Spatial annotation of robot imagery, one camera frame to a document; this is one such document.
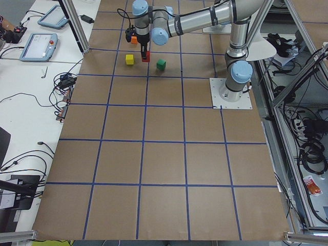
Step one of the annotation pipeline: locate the yellow wooden block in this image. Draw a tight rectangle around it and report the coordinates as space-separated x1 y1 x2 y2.
125 54 135 65

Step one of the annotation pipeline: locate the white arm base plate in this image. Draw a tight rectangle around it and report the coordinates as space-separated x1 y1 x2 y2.
209 78 253 110

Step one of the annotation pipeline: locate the green wooden block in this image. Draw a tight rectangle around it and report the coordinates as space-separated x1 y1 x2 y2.
156 59 167 71

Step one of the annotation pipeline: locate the upper teach pendant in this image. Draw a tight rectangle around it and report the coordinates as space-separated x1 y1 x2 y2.
37 5 68 30

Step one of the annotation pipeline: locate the lower teach pendant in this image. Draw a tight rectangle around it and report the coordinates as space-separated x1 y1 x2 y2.
19 33 58 62

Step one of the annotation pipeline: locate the teach pendant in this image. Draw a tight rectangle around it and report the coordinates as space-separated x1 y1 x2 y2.
37 5 68 30
19 33 58 62

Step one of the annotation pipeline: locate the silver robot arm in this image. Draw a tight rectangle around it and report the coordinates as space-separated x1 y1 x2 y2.
128 0 272 103

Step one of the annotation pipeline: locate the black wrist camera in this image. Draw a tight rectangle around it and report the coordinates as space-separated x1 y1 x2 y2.
125 25 134 43

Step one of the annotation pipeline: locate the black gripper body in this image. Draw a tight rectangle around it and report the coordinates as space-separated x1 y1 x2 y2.
136 33 149 45

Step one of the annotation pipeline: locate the aluminium frame post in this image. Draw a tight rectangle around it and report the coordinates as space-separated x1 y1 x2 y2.
58 0 90 54

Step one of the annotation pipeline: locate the orange wooden block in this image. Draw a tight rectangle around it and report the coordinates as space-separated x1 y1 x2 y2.
131 36 138 44

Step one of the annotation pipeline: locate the black power adapter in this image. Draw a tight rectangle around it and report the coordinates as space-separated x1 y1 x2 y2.
80 15 94 24

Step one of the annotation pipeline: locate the red wooden block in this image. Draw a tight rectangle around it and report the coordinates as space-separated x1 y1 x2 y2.
141 51 150 63

